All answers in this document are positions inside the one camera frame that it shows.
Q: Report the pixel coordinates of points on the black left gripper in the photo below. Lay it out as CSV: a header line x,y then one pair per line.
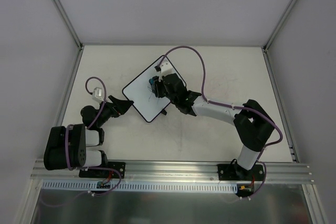
x,y
113,107

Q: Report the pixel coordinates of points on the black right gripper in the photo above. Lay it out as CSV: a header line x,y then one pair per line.
x,y
159,88

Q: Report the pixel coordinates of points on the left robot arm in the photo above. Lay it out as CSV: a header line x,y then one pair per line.
x,y
68,147

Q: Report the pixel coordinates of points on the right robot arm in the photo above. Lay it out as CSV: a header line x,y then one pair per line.
x,y
253,125

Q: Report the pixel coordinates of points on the white whiteboard black frame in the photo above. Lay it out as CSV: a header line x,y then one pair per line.
x,y
139,91

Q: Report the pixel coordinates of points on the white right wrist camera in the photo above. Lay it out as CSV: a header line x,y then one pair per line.
x,y
163,69

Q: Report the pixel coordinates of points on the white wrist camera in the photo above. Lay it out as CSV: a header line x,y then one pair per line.
x,y
163,69
97,95

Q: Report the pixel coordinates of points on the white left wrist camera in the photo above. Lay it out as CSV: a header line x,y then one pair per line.
x,y
97,95

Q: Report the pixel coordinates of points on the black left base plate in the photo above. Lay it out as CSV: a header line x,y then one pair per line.
x,y
104,173

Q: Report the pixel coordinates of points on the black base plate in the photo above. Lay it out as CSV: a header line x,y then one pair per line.
x,y
104,173
234,172

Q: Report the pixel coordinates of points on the aluminium mounting rail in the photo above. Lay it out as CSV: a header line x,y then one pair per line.
x,y
194,172

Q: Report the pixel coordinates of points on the left aluminium frame post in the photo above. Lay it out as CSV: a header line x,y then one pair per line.
x,y
63,15

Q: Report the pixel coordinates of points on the aluminium frame post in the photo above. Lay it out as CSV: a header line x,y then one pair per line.
x,y
279,25
63,15

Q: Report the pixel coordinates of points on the white slotted cable duct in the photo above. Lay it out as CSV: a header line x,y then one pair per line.
x,y
222,188

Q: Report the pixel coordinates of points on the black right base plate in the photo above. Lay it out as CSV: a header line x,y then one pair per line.
x,y
234,172

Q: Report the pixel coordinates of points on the right aluminium frame post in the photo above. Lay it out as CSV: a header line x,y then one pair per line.
x,y
279,25

